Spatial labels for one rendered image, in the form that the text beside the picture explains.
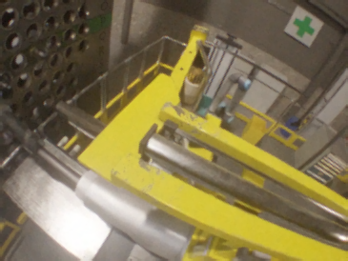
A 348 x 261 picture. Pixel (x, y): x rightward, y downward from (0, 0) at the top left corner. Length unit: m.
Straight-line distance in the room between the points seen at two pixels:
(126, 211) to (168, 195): 0.68
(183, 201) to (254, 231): 0.17
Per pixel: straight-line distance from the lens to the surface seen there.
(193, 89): 0.80
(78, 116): 1.36
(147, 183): 0.39
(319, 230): 0.65
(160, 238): 1.03
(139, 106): 0.58
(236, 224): 0.43
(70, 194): 1.69
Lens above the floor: 2.48
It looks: 48 degrees down
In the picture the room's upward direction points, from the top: 21 degrees clockwise
